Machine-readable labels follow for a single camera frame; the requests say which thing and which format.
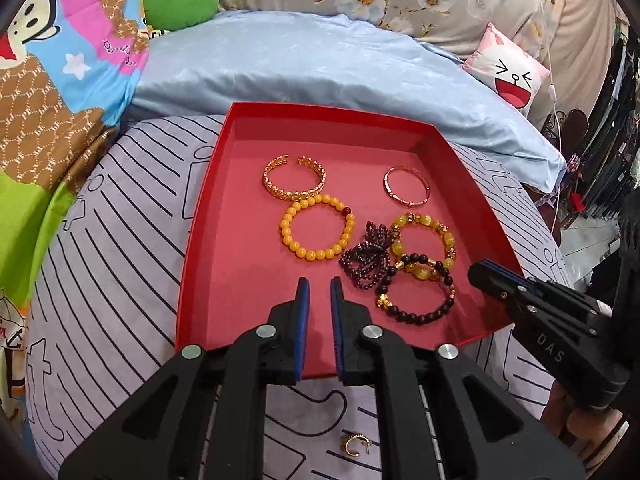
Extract translucent yellow bead bracelet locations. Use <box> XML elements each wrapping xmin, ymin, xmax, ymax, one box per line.
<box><xmin>387</xmin><ymin>213</ymin><xmax>457</xmax><ymax>281</ymax></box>

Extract colourful cartoon monkey blanket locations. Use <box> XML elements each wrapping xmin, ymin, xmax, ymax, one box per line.
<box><xmin>0</xmin><ymin>0</ymin><xmax>151</xmax><ymax>461</ymax></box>

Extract green pillow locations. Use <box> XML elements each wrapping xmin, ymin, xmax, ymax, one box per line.
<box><xmin>141</xmin><ymin>0</ymin><xmax>221</xmax><ymax>31</ymax></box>

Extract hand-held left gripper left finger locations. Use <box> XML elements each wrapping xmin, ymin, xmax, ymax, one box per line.
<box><xmin>57</xmin><ymin>277</ymin><xmax>311</xmax><ymax>480</ymax></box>

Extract dark purple bead bracelet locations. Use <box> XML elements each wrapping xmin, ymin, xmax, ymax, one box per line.
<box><xmin>340</xmin><ymin>221</ymin><xmax>401</xmax><ymax>291</ymax></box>

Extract small gold hoop earring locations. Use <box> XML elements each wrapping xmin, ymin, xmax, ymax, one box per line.
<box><xmin>341</xmin><ymin>431</ymin><xmax>368</xmax><ymax>457</ymax></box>

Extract pink laughing face cushion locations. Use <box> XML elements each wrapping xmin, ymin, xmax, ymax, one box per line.
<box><xmin>462</xmin><ymin>22</ymin><xmax>551</xmax><ymax>111</ymax></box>

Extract gold cuff bangle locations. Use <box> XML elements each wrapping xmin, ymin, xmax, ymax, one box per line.
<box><xmin>262</xmin><ymin>155</ymin><xmax>328</xmax><ymax>202</ymax></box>

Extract black iron scrollwork frame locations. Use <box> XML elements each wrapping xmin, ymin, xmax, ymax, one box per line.
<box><xmin>547</xmin><ymin>109</ymin><xmax>590</xmax><ymax>153</ymax></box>

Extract person's right hand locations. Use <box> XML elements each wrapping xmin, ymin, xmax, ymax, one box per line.
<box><xmin>542</xmin><ymin>385</ymin><xmax>631</xmax><ymax>467</ymax></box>

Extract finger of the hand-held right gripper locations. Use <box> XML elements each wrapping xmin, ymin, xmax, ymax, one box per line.
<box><xmin>468</xmin><ymin>262</ymin><xmax>601</xmax><ymax>335</ymax></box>
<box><xmin>481</xmin><ymin>259</ymin><xmax>613</xmax><ymax>318</ymax></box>

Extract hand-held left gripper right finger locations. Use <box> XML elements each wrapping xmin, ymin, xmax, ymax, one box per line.
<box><xmin>329</xmin><ymin>278</ymin><xmax>586</xmax><ymax>480</ymax></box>

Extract red cardboard box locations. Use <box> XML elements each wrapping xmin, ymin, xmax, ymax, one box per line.
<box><xmin>175</xmin><ymin>102</ymin><xmax>526</xmax><ymax>380</ymax></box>

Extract thin gold bangle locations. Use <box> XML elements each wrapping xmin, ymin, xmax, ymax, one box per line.
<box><xmin>383</xmin><ymin>166</ymin><xmax>431</xmax><ymax>207</ymax></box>

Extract beige curtain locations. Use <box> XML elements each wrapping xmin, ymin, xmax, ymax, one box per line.
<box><xmin>547</xmin><ymin>0</ymin><xmax>628</xmax><ymax>128</ymax></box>

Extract light blue pillow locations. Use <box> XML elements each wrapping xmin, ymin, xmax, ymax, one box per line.
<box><xmin>122</xmin><ymin>10</ymin><xmax>568</xmax><ymax>196</ymax></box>

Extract white cable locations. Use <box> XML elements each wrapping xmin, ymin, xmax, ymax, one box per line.
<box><xmin>530</xmin><ymin>0</ymin><xmax>565</xmax><ymax>196</ymax></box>

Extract black bead bracelet gold charms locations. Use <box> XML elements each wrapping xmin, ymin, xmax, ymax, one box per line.
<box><xmin>375</xmin><ymin>252</ymin><xmax>456</xmax><ymax>326</ymax></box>

